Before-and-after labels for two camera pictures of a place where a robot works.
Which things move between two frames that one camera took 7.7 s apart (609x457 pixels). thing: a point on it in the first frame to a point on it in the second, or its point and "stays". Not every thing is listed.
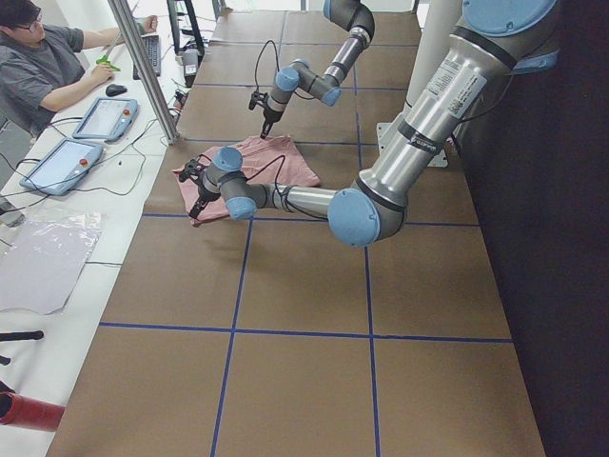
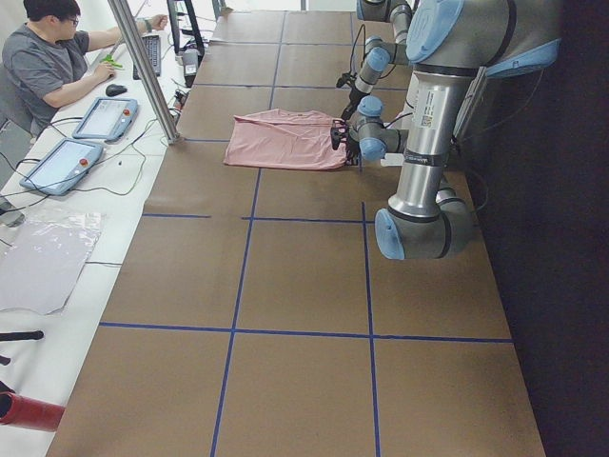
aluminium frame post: (134, 41) stays
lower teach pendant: (64, 167) stays
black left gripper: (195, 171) to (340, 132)
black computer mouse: (115, 89) stays
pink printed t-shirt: (277, 160) to (286, 139)
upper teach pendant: (108, 119) stays
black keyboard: (151, 45) stays
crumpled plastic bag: (41, 258) stays
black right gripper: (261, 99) to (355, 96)
